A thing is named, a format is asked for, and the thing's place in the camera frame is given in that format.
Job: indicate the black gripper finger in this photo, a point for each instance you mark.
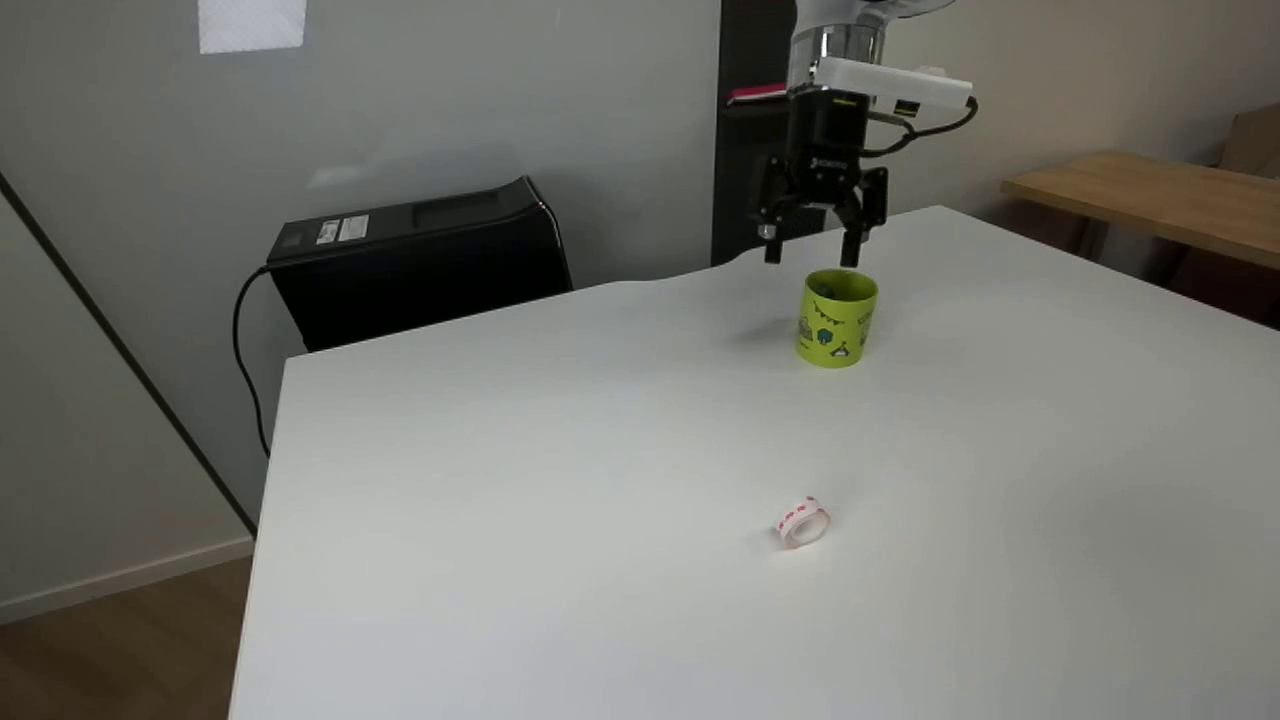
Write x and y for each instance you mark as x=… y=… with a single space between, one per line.
x=773 y=212
x=861 y=212

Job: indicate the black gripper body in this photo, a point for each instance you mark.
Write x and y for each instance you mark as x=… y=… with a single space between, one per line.
x=824 y=133

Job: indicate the pink item on cabinet ledge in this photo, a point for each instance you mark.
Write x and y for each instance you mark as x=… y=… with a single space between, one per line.
x=753 y=93

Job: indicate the lime green printed mug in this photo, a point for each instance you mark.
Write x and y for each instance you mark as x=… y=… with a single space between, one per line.
x=836 y=326

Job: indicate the tall black cabinet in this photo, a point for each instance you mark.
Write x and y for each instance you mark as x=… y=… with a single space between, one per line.
x=737 y=40

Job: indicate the light wooden table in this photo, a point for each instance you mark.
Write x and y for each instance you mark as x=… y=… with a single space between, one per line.
x=1161 y=198

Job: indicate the small pink-white eraser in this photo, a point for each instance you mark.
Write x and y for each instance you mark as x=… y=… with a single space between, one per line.
x=803 y=521

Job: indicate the black computer case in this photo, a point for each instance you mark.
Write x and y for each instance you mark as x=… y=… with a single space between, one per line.
x=415 y=265

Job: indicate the white paper sheet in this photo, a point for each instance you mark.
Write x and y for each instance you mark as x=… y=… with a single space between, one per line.
x=248 y=24

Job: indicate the black diagonal wall strip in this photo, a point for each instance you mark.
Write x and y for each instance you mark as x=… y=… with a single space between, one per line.
x=125 y=349

